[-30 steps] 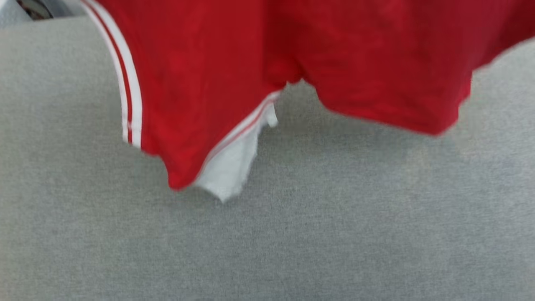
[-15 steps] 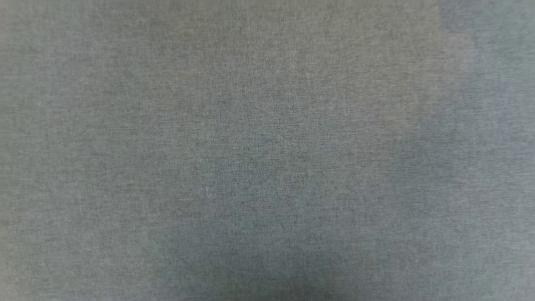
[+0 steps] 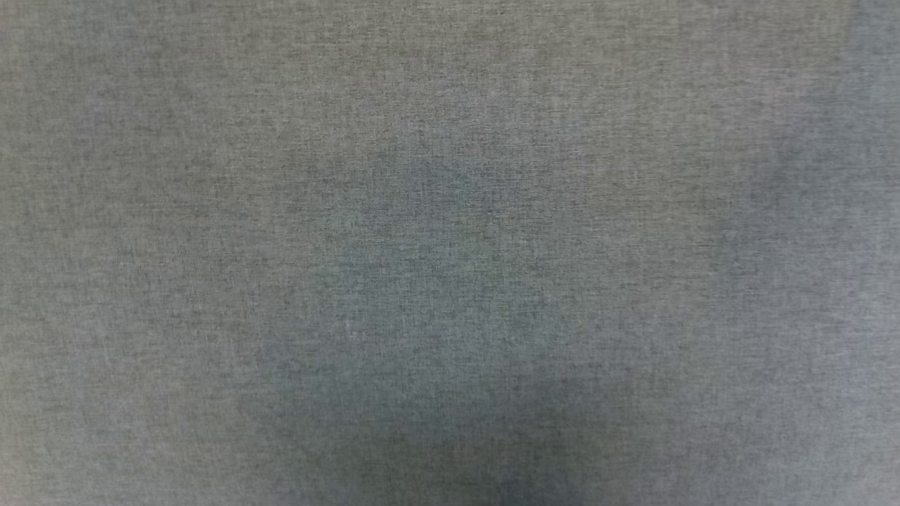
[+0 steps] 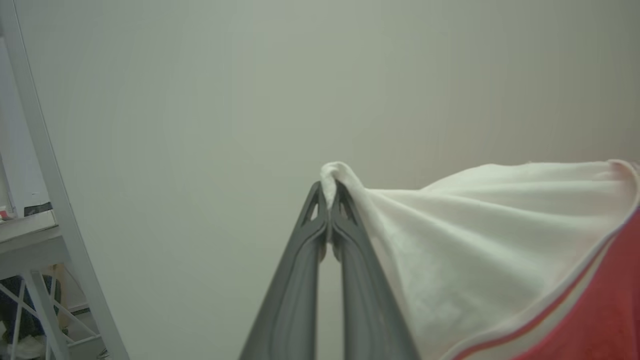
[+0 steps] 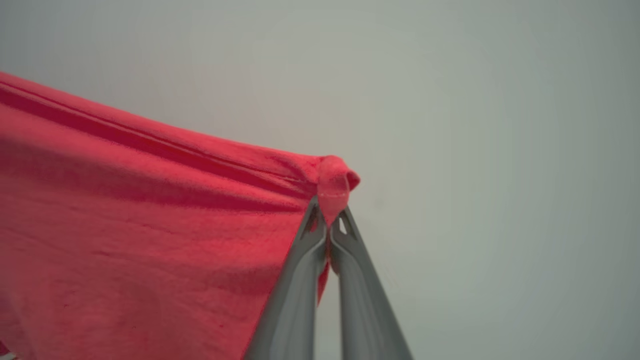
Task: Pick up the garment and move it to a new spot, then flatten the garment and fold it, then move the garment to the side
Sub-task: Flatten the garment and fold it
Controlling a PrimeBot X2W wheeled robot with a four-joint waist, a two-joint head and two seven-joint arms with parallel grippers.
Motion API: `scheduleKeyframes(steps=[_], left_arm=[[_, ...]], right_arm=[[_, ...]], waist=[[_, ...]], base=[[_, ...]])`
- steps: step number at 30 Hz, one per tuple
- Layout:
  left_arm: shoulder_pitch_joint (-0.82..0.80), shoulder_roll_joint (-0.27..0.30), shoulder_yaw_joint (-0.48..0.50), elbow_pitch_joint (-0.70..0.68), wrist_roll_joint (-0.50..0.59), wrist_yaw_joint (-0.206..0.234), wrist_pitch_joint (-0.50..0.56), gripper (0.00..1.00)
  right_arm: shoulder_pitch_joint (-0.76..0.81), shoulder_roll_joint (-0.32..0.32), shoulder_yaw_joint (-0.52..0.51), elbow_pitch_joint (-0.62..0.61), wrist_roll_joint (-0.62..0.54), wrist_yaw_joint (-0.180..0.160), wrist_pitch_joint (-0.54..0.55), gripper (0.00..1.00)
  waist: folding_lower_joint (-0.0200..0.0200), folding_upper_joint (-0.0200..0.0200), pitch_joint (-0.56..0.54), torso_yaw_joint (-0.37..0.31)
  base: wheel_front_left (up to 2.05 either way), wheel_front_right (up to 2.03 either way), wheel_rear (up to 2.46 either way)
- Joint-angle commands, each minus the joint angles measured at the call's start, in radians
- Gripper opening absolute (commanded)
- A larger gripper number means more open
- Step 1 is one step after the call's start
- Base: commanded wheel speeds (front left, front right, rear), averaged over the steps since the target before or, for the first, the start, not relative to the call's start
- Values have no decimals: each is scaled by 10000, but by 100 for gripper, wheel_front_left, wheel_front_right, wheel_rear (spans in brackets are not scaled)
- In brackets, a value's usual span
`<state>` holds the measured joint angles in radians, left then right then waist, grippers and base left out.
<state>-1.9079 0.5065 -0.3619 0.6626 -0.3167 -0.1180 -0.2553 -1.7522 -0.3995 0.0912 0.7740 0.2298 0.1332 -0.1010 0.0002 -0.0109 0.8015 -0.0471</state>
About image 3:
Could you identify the grey fabric sofa cushion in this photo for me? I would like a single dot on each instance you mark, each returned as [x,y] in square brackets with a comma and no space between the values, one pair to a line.
[450,253]

